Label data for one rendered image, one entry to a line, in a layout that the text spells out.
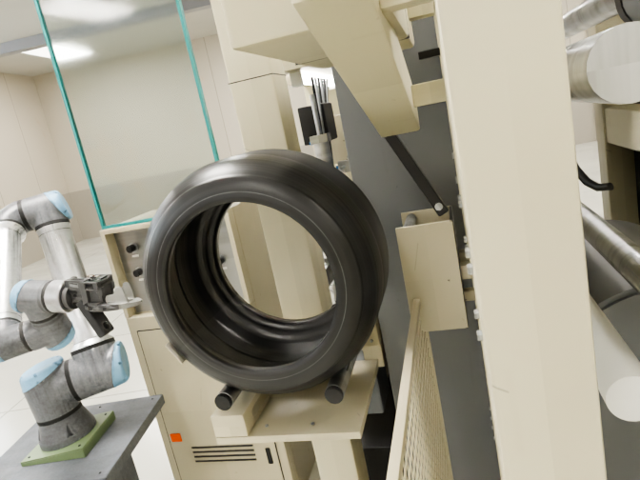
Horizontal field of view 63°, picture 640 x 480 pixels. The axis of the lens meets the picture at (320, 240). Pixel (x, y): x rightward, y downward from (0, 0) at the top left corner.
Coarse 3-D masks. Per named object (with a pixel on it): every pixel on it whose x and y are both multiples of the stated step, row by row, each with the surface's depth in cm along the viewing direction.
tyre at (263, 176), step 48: (192, 192) 114; (240, 192) 111; (288, 192) 109; (336, 192) 113; (192, 240) 146; (336, 240) 110; (384, 240) 128; (192, 288) 147; (336, 288) 112; (384, 288) 124; (192, 336) 125; (240, 336) 148; (288, 336) 149; (336, 336) 115; (240, 384) 124; (288, 384) 121
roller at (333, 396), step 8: (352, 360) 134; (344, 368) 128; (352, 368) 132; (336, 376) 124; (344, 376) 125; (328, 384) 123; (336, 384) 121; (344, 384) 123; (328, 392) 120; (336, 392) 120; (344, 392) 121; (328, 400) 121; (336, 400) 120
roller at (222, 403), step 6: (222, 390) 129; (228, 390) 129; (234, 390) 130; (240, 390) 133; (216, 396) 128; (222, 396) 127; (228, 396) 127; (234, 396) 129; (216, 402) 128; (222, 402) 128; (228, 402) 127; (222, 408) 128; (228, 408) 128
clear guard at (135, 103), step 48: (48, 0) 188; (96, 0) 184; (144, 0) 180; (48, 48) 192; (96, 48) 188; (144, 48) 184; (96, 96) 193; (144, 96) 189; (192, 96) 185; (96, 144) 198; (144, 144) 194; (192, 144) 190; (96, 192) 204; (144, 192) 199
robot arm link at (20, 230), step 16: (16, 208) 184; (0, 224) 178; (16, 224) 181; (0, 240) 174; (16, 240) 178; (0, 256) 169; (16, 256) 172; (0, 272) 164; (16, 272) 167; (0, 288) 159; (0, 304) 155; (0, 320) 150; (16, 320) 153; (0, 336) 146; (16, 336) 146; (0, 352) 146; (16, 352) 148
